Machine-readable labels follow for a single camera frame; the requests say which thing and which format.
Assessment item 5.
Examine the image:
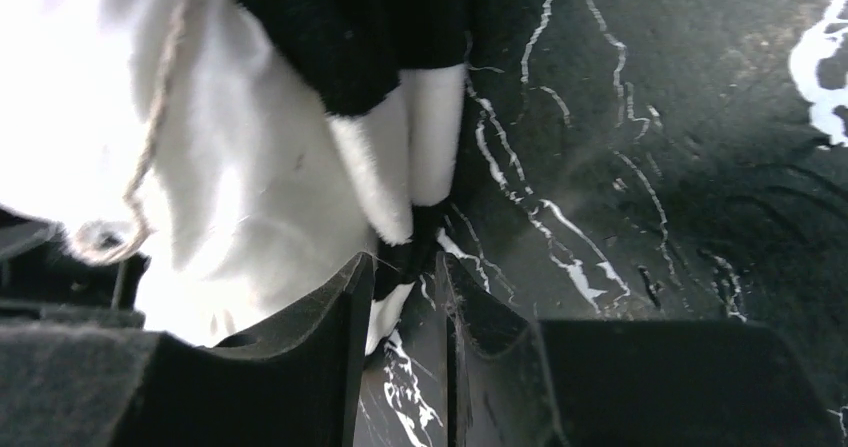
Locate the black white striped pillowcase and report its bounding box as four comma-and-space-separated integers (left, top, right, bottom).
192, 0, 479, 300

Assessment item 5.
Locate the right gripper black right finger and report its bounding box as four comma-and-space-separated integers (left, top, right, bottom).
437, 253, 846, 446

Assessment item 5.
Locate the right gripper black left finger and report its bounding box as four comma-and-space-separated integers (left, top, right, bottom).
1, 253, 374, 446

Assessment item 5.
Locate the white pillow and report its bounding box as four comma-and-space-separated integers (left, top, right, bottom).
1, 0, 415, 353

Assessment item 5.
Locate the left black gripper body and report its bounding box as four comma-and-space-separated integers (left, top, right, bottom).
1, 211, 146, 310

